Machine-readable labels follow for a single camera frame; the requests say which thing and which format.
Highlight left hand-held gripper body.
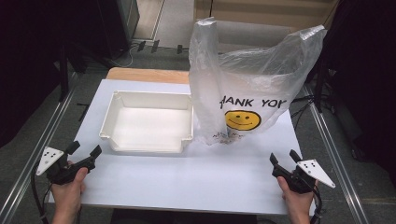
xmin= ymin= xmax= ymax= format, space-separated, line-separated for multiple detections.
xmin=35 ymin=146 xmax=96 ymax=185

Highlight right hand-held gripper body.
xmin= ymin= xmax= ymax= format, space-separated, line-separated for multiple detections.
xmin=272 ymin=159 xmax=336 ymax=194

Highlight white plastic bin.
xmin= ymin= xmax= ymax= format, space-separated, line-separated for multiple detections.
xmin=98 ymin=90 xmax=194 ymax=154

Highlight clear smiley plastic bag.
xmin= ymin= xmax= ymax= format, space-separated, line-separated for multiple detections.
xmin=188 ymin=17 xmax=328 ymax=147

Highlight person's right hand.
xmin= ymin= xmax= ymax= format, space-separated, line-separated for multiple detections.
xmin=276 ymin=175 xmax=318 ymax=217

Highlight person's left hand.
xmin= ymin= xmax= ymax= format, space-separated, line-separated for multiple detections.
xmin=50 ymin=166 xmax=89 ymax=217

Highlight black metal stand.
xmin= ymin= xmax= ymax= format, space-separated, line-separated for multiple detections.
xmin=59 ymin=46 xmax=70 ymax=102

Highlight black tripod stand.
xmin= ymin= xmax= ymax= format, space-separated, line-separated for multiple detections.
xmin=313 ymin=57 xmax=330 ymax=114

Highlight dark curtain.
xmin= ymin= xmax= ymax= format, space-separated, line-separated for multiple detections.
xmin=0 ymin=0 xmax=106 ymax=148
xmin=323 ymin=0 xmax=396 ymax=176

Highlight black cabinet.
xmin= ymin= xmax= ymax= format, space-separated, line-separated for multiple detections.
xmin=96 ymin=0 xmax=140 ymax=60

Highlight light wooden bench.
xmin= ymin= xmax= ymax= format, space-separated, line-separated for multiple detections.
xmin=194 ymin=0 xmax=339 ymax=52

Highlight aluminium floor rail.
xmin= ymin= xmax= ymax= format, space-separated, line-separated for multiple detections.
xmin=0 ymin=73 xmax=78 ymax=224
xmin=303 ymin=85 xmax=370 ymax=224

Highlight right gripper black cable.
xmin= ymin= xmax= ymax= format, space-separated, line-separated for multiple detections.
xmin=309 ymin=186 xmax=323 ymax=224

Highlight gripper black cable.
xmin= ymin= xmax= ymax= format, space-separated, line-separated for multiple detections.
xmin=30 ymin=169 xmax=52 ymax=224
xmin=309 ymin=186 xmax=323 ymax=224

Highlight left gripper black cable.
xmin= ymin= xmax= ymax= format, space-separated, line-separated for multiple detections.
xmin=30 ymin=169 xmax=52 ymax=224

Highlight black floor cables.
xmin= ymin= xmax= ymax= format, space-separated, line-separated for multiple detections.
xmin=288 ymin=94 xmax=316 ymax=129

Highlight white floor cable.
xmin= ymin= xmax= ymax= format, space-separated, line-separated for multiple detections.
xmin=116 ymin=43 xmax=139 ymax=68

